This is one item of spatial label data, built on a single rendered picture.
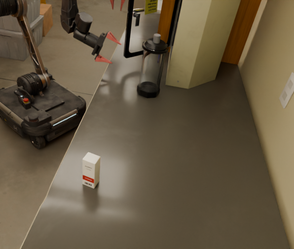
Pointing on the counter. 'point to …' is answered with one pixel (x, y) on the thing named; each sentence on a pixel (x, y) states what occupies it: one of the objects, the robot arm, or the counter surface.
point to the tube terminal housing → (200, 41)
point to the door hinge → (174, 22)
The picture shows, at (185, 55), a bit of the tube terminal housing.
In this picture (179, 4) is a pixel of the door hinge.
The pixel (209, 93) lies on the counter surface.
